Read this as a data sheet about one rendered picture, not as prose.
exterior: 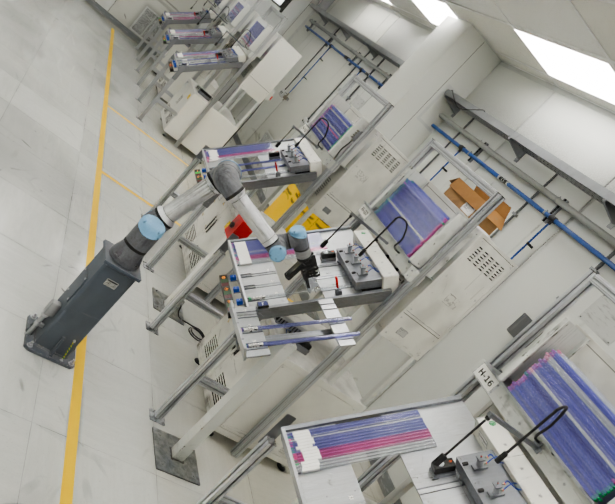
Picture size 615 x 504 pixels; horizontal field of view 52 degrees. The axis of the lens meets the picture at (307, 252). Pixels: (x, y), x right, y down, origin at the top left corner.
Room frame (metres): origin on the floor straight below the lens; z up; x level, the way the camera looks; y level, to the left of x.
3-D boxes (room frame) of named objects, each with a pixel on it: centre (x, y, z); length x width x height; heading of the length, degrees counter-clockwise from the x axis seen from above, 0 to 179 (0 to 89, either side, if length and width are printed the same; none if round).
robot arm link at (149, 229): (2.63, 0.56, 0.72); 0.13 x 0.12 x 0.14; 13
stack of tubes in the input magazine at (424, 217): (3.31, -0.29, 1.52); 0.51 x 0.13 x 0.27; 31
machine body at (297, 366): (3.42, -0.37, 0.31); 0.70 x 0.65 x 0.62; 31
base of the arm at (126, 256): (2.62, 0.56, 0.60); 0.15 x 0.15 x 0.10
